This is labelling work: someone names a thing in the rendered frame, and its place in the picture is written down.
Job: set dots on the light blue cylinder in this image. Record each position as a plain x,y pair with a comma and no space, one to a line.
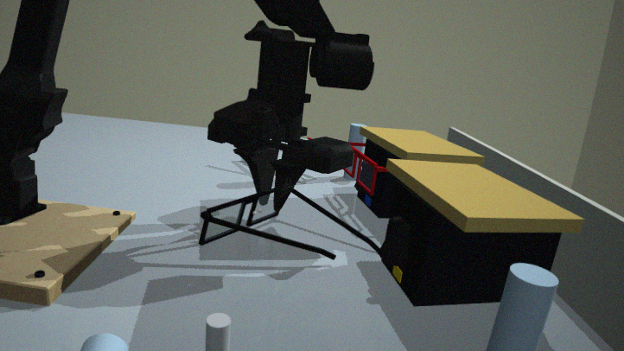
355,137
104,342
524,308

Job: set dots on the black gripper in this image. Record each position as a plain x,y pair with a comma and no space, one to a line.
323,154

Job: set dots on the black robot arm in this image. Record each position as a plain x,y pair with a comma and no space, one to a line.
30,104

